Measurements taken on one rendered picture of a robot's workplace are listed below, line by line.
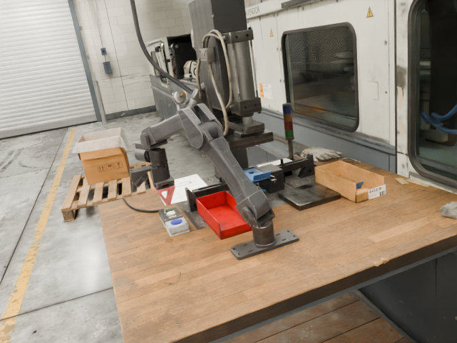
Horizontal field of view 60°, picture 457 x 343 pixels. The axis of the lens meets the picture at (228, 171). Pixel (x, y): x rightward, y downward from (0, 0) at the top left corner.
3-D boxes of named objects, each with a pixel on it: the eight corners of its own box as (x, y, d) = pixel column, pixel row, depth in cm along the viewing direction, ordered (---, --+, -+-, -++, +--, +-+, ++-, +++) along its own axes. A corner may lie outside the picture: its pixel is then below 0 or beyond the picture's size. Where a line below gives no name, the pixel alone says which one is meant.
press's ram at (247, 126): (232, 159, 144) (219, 76, 135) (209, 145, 168) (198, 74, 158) (275, 148, 150) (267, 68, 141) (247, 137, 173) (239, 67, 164)
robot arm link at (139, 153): (131, 164, 142) (124, 131, 138) (150, 157, 148) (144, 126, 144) (151, 168, 134) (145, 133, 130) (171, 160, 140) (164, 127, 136)
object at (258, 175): (254, 183, 144) (254, 175, 143) (239, 172, 158) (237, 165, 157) (272, 178, 146) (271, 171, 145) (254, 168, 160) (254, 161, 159)
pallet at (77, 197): (76, 186, 509) (73, 175, 504) (154, 169, 529) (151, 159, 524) (64, 222, 397) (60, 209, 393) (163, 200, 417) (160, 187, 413)
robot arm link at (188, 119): (135, 131, 134) (190, 104, 112) (156, 125, 140) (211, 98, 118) (149, 165, 135) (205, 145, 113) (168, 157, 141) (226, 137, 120)
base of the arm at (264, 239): (225, 226, 115) (234, 235, 109) (286, 207, 121) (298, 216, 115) (229, 250, 118) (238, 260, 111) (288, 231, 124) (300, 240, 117)
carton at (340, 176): (356, 205, 136) (355, 184, 134) (315, 185, 159) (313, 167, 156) (385, 196, 140) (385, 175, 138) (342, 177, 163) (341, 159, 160)
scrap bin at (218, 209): (220, 240, 124) (217, 222, 122) (197, 213, 147) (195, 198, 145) (255, 229, 128) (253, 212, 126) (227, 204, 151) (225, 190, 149)
